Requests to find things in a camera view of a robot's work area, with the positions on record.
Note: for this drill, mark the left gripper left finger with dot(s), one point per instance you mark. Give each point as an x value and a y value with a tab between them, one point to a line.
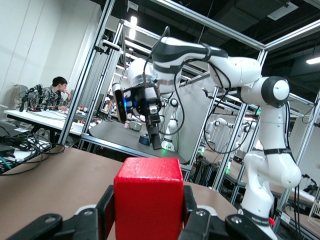
82	225

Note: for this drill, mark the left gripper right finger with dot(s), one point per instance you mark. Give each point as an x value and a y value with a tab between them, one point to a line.
207	227

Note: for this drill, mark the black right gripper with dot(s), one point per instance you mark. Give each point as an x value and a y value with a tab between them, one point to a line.
145	100

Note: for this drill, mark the red wooden block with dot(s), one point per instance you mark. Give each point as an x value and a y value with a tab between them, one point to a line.
147	200

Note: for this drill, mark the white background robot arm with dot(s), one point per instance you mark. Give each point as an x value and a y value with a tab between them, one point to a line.
220	123
172	125

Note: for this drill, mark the red right arm base cap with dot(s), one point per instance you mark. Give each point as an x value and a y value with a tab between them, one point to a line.
271	221

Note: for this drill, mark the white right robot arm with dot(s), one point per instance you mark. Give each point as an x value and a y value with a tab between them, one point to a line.
270	130

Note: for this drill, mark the small blue object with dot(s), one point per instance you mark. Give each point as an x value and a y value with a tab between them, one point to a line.
143	140

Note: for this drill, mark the pale green bowl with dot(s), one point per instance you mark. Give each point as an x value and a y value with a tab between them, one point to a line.
135	126

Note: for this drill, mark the black neighbouring table top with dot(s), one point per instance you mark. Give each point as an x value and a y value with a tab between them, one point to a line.
117	135

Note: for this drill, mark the brown paper table cover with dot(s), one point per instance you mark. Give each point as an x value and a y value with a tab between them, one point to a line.
50	187

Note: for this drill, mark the flat black device box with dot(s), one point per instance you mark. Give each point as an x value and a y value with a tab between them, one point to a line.
6	150

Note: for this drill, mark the seated person camouflage jacket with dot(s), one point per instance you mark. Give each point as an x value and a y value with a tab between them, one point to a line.
51	96

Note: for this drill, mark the white desk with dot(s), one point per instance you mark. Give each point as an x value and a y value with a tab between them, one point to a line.
45	116

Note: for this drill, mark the long ceiling light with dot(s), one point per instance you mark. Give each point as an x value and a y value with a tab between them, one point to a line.
133	27
313	60

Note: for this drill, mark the grey office chair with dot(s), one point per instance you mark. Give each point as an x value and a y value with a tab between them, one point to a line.
21	90

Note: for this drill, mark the ceiling air vent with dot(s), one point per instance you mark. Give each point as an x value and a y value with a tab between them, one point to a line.
282	11

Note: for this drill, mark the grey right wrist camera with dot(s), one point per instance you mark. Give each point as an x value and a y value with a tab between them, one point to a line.
120	105

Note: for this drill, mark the aluminium extrusion cage frame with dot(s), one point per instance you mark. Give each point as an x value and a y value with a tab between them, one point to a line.
82	82

